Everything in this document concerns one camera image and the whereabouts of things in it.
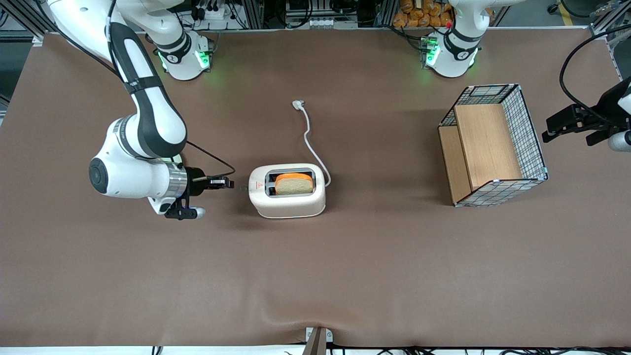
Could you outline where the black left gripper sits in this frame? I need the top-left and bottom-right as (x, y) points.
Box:
(542, 93), (624, 147)

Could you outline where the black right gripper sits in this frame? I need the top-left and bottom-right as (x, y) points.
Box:
(186, 167), (236, 199)

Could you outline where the white two-slot toaster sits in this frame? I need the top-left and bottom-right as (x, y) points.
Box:
(248, 163), (327, 219)

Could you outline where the bread slice with orange crust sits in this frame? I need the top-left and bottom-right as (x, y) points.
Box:
(274, 172), (315, 196)

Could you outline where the light wooden shelf insert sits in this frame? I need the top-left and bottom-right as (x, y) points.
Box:
(438, 103), (524, 204)

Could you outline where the brown table cover mat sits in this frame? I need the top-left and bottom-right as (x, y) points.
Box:
(0, 27), (631, 349)

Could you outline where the white power strip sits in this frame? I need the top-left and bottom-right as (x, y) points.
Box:
(194, 0), (241, 21)

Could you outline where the grey electronics box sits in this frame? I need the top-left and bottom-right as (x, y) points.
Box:
(285, 0), (359, 29)

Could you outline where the bag of orange bread rolls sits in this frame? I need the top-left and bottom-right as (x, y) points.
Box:
(392, 0), (455, 29)

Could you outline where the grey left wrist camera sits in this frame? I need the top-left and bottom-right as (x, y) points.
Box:
(608, 130), (631, 152)

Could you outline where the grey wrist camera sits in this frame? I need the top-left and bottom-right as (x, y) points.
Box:
(164, 196), (207, 221)
(608, 130), (631, 152)

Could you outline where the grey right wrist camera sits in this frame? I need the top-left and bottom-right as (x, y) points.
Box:
(164, 196), (207, 221)

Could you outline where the wire basket with checked fabric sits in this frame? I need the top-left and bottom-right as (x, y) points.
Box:
(438, 84), (549, 208)

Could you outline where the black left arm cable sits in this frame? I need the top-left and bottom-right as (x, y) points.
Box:
(559, 25), (631, 122)

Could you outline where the white toaster power cord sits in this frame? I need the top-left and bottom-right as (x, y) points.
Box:
(292, 99), (332, 188)

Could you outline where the aluminium frame profile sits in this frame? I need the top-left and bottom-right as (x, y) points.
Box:
(0, 0), (56, 43)
(589, 0), (631, 36)

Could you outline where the aluminium frame post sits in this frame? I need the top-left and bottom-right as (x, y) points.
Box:
(375, 0), (395, 28)
(242, 0), (265, 30)

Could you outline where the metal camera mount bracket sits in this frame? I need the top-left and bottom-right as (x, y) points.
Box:
(305, 326), (334, 355)

